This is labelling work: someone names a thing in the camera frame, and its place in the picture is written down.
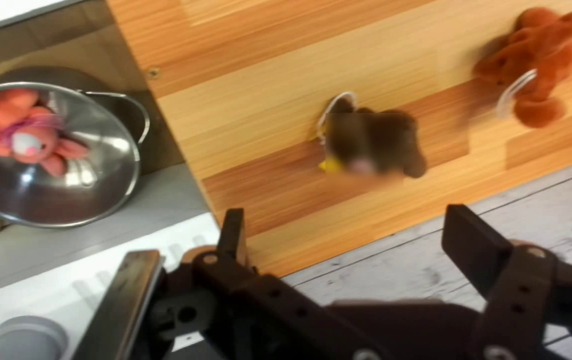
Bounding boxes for stainless steel pot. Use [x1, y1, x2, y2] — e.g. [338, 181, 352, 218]
[0, 79, 152, 230]

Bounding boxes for orange plush toy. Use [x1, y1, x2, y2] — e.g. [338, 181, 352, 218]
[471, 6, 572, 130]

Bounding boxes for grey wood plank backdrop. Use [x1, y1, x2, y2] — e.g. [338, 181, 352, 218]
[285, 153, 572, 360]

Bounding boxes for pink plush toy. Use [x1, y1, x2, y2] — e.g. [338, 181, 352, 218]
[0, 88, 93, 179]

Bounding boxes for dark brown plush toy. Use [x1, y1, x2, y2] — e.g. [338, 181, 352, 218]
[316, 92, 431, 181]

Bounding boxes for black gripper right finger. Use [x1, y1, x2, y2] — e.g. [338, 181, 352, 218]
[442, 201, 563, 360]

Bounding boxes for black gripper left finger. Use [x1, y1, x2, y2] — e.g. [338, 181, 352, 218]
[195, 206, 263, 316]

